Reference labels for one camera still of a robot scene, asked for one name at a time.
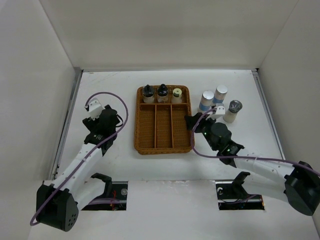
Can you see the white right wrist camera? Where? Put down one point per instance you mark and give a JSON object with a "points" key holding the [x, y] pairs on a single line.
{"points": [[218, 111]]}

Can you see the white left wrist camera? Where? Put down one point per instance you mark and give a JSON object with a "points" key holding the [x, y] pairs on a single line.
{"points": [[94, 108]]}

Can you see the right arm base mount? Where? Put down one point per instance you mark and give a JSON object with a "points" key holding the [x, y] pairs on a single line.
{"points": [[231, 196]]}

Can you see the black-lid jar beige contents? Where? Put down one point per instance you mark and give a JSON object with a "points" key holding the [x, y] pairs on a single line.
{"points": [[162, 94]]}

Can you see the yellow-lid white jar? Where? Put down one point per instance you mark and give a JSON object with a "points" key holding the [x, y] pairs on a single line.
{"points": [[176, 96]]}

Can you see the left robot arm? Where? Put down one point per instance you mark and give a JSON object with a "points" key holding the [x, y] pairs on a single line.
{"points": [[58, 203]]}

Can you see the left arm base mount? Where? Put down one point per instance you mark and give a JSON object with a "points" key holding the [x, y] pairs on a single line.
{"points": [[113, 198]]}

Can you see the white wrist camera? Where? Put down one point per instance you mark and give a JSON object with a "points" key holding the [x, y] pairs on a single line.
{"points": [[94, 108], [218, 111]]}

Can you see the black-lid jar white powder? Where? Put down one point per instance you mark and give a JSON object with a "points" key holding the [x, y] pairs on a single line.
{"points": [[148, 94]]}

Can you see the brown wicker tray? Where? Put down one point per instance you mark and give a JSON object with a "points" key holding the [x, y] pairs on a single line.
{"points": [[160, 128]]}

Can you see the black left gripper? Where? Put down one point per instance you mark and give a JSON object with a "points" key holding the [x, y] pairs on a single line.
{"points": [[92, 124]]}

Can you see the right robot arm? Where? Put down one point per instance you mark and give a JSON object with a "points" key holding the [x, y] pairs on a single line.
{"points": [[295, 183]]}

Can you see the clear-cap white salt bottle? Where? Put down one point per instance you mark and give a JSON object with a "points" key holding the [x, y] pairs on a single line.
{"points": [[234, 107]]}

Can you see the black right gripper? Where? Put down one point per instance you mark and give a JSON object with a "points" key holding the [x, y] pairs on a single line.
{"points": [[201, 121]]}

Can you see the silver-lid jar blue label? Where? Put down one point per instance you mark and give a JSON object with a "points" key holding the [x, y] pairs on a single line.
{"points": [[205, 101]]}

